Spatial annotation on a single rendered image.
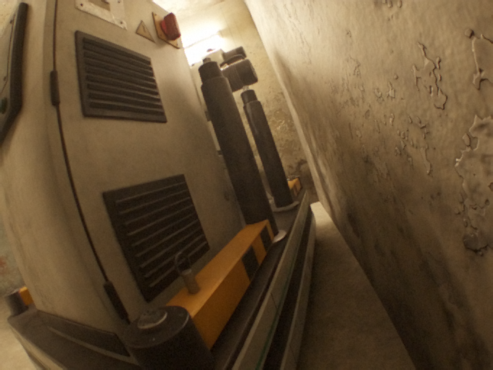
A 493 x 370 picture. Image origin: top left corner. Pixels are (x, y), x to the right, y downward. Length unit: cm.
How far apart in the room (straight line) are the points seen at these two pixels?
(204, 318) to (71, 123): 29
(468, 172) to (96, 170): 42
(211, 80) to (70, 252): 49
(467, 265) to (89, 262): 42
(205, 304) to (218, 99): 46
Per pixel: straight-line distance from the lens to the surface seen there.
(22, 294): 100
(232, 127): 58
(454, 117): 25
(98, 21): 51
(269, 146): 91
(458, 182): 27
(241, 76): 121
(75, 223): 30
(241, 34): 276
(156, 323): 26
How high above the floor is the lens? 52
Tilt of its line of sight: 3 degrees down
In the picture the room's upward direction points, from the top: 19 degrees counter-clockwise
